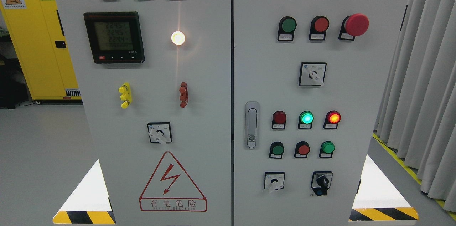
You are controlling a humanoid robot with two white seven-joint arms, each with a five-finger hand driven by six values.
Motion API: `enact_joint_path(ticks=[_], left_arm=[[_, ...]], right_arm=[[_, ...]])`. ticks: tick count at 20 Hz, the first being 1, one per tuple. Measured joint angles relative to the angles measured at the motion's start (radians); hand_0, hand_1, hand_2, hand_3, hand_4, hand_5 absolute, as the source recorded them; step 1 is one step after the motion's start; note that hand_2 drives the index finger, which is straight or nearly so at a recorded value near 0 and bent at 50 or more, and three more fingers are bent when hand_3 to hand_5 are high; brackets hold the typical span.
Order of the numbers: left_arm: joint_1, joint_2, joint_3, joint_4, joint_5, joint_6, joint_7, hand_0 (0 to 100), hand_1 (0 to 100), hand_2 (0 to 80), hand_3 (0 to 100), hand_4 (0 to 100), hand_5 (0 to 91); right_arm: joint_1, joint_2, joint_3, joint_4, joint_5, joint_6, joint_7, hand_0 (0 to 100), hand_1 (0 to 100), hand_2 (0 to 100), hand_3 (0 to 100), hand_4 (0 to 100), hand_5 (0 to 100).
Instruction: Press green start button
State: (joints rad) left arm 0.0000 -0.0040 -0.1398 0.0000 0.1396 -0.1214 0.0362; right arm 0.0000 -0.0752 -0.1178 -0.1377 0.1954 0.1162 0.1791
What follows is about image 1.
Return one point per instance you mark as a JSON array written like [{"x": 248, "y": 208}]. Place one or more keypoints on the red push button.
[
  {"x": 302, "y": 149},
  {"x": 318, "y": 28}
]

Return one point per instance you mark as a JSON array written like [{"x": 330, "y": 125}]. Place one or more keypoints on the green lit lamp middle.
[{"x": 306, "y": 120}]

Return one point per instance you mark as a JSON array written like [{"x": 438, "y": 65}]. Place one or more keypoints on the dark red unlit lamp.
[{"x": 279, "y": 120}]

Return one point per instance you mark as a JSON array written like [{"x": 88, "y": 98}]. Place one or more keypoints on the right white hazard-striped marker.
[{"x": 378, "y": 202}]

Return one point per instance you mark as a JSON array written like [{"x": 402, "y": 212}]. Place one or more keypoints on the white rotary selector left door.
[{"x": 159, "y": 132}]

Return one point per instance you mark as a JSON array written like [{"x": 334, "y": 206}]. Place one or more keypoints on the grey cabinet door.
[
  {"x": 201, "y": 131},
  {"x": 267, "y": 71}
]

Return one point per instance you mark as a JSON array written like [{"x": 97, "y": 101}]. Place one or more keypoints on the left white hazard-striped marker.
[{"x": 89, "y": 203}]

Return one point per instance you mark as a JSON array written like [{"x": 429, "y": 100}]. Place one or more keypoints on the grey right cabinet door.
[{"x": 267, "y": 71}]

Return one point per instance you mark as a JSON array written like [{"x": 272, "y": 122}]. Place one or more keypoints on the red electric danger warning sticker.
[{"x": 170, "y": 188}]

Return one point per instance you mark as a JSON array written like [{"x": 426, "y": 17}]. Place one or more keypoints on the red test terminal block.
[{"x": 183, "y": 90}]

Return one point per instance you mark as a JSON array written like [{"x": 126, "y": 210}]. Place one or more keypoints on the red push button lower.
[{"x": 302, "y": 149}]

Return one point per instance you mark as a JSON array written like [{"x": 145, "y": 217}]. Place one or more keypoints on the green push button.
[
  {"x": 276, "y": 150},
  {"x": 286, "y": 29},
  {"x": 327, "y": 149}
]

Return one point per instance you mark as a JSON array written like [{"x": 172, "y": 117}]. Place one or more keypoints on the white rotary selector lower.
[{"x": 274, "y": 181}]

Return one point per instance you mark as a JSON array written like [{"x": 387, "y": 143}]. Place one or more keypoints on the silver door latch handle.
[{"x": 251, "y": 123}]

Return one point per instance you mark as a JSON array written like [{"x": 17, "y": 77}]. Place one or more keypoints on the green push button lower right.
[{"x": 327, "y": 149}]

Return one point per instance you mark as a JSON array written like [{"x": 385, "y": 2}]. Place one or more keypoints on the green push button lower left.
[{"x": 276, "y": 150}]

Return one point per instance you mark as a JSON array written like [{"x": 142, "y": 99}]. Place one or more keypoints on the yellow test terminal block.
[{"x": 125, "y": 96}]

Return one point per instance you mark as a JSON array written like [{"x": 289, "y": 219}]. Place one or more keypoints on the white hazard-striped marker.
[
  {"x": 378, "y": 202},
  {"x": 89, "y": 203}
]

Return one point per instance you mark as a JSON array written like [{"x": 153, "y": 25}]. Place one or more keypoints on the black key selector switch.
[{"x": 321, "y": 182}]

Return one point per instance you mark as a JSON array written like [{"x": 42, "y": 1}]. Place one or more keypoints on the red push button upper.
[{"x": 318, "y": 28}]

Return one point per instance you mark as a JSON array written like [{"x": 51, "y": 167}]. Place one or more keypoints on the yellow black floor tape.
[{"x": 410, "y": 171}]

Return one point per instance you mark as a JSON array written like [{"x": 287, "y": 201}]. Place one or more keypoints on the white rotary selector upper right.
[{"x": 312, "y": 74}]

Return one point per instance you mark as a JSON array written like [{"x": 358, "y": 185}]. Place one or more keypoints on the white lit indicator lamp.
[{"x": 178, "y": 38}]

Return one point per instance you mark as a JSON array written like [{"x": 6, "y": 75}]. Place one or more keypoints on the red mushroom emergency stop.
[{"x": 353, "y": 26}]

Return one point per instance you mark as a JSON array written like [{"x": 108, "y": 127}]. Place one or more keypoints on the red lit lamp middle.
[{"x": 332, "y": 120}]

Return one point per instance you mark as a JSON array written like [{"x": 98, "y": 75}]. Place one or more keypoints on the green push button upper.
[{"x": 286, "y": 29}]

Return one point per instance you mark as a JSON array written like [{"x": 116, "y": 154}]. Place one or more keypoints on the grey pleated curtain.
[{"x": 417, "y": 115}]

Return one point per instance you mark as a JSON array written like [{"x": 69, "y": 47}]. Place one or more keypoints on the white rotary selector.
[
  {"x": 274, "y": 181},
  {"x": 312, "y": 74}
]

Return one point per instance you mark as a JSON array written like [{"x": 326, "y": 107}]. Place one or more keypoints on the black digital power meter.
[{"x": 114, "y": 37}]

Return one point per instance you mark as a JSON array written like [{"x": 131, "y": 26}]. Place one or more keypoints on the yellow safety storage cabinet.
[{"x": 40, "y": 44}]

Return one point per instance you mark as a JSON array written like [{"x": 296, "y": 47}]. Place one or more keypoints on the grey left cabinet door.
[{"x": 201, "y": 131}]

